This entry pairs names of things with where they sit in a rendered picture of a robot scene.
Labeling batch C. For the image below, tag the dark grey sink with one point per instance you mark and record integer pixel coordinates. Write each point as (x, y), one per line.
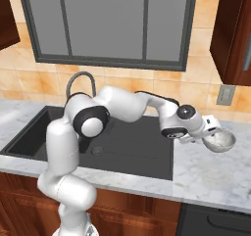
(137, 151)

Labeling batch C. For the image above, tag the brown wooden base cupboard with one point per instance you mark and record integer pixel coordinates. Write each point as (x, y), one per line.
(137, 207)

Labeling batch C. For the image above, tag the grey speckled bowl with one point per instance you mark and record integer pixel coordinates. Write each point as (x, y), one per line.
(222, 142)

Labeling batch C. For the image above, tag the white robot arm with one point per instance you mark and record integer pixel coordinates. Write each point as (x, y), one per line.
(62, 148)

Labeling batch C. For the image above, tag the grey arched tap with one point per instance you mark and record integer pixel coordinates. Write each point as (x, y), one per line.
(72, 79)

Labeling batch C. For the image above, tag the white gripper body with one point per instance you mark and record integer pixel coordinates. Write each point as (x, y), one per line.
(191, 139)

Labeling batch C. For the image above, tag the black dishwasher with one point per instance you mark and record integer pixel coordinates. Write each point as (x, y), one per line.
(196, 222)

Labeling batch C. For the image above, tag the grey framed window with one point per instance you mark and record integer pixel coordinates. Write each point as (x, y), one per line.
(108, 21)

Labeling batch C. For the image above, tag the grey wall socket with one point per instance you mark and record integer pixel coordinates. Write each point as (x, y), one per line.
(225, 95)

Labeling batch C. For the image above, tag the brown wooden cupboard door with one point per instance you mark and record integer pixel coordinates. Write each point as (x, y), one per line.
(23, 217)
(137, 225)

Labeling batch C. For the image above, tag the dark wooden wall cupboard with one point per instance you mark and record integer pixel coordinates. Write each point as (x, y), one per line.
(6, 14)
(232, 34)

